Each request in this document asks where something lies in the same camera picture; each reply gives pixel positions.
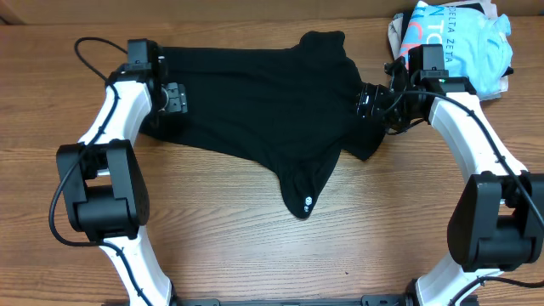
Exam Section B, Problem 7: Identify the black t-shirt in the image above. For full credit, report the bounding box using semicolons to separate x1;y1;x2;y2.
140;31;384;219

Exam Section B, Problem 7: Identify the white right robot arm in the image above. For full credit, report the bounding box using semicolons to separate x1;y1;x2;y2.
356;44;543;306

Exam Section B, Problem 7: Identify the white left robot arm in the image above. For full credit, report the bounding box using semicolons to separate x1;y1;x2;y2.
48;39;188;305

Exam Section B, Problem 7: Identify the light blue printed t-shirt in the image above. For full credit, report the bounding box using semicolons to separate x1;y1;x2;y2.
397;0;513;96

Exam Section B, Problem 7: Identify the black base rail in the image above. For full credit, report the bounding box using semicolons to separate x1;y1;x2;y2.
170;294;417;306

